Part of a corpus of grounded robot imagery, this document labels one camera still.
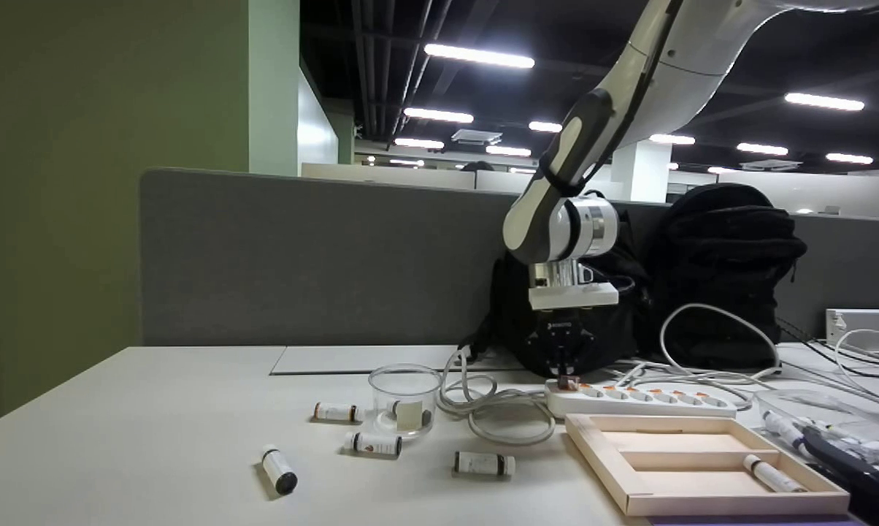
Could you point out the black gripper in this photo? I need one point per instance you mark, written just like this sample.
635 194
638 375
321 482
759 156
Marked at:
559 349

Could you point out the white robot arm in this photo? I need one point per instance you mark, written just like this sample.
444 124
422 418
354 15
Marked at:
670 67

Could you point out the white power strip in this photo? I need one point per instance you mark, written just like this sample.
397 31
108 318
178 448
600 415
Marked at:
609 399

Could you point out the white battery on table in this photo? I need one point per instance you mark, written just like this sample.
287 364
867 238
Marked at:
476 463

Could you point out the wooden divided tray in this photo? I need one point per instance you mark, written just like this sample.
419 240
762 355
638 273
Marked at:
670 466

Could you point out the small clear plastic cup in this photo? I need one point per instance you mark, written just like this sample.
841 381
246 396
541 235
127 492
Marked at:
401 384

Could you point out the black backpack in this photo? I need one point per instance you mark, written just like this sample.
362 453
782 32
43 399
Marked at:
715 250

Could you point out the white battery in cup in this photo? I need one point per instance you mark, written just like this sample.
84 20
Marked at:
413 415

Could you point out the white battery middle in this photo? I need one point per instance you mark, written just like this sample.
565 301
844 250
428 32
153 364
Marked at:
375 446

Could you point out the white battery in tray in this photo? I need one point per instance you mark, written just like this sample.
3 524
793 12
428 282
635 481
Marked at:
771 478

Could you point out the white battery left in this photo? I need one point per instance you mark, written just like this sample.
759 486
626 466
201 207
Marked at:
333 413

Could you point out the white box at right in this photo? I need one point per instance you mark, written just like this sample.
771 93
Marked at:
854 332

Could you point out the white battery black cap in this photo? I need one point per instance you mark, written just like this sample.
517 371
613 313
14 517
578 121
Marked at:
277 472

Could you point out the black remote control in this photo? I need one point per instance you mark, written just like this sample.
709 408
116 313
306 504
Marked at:
849 472

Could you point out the grey desk partition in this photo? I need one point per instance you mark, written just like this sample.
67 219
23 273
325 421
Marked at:
230 257

